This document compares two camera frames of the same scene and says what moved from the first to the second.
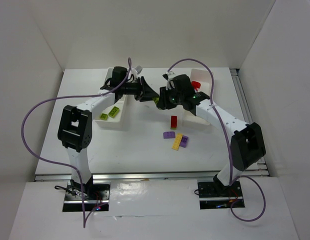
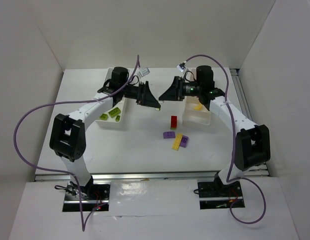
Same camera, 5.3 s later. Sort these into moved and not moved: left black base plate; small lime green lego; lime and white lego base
Moved: lime and white lego base
Not moved: left black base plate; small lime green lego
